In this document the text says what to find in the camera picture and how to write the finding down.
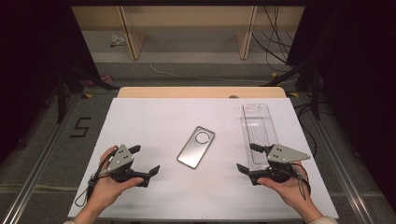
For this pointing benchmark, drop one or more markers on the pink object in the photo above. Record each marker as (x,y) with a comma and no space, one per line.
(104,79)

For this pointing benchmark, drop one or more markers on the person's left hand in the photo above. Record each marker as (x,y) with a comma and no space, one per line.
(106,189)

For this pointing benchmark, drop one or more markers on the light wooden shelf unit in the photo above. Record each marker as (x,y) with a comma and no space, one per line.
(186,15)

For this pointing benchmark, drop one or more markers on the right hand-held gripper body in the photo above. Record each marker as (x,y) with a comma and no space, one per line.
(281,155)

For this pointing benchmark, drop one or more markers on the aluminium floor rail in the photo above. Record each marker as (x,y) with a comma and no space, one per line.
(37,177)
(342,174)

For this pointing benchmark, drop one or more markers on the black curtain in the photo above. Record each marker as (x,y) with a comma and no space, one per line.
(358,62)
(28,46)

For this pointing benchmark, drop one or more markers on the light wooden table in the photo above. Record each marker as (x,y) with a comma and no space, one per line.
(186,92)

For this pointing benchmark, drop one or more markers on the black metal stand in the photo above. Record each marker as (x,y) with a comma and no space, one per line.
(60,99)
(316,93)

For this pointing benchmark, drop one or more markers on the clear plastic tray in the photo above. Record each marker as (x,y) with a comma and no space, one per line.
(260,129)

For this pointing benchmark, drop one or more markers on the white table mat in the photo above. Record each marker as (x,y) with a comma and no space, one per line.
(155,124)

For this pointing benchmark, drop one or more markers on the grey phone case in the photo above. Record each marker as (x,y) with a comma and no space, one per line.
(193,151)

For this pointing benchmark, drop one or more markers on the person's right hand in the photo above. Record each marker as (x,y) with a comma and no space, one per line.
(292,191)

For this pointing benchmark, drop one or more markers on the yellow tape piece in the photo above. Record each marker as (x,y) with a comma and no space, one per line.
(88,95)
(292,94)
(274,74)

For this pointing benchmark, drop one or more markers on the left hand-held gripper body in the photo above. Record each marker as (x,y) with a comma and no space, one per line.
(120,160)

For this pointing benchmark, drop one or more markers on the white crumpled bag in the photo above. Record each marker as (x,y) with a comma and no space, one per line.
(117,40)

